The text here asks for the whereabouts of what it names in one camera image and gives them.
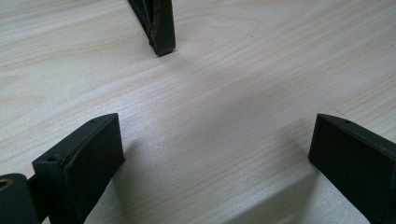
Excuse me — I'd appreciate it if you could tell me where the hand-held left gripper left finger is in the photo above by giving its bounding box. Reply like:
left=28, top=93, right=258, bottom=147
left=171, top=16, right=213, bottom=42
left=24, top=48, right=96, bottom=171
left=32, top=112, right=126, bottom=224

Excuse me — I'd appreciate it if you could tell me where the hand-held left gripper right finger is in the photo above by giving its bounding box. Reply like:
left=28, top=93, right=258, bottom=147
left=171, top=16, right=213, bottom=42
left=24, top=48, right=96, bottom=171
left=308, top=113, right=396, bottom=224

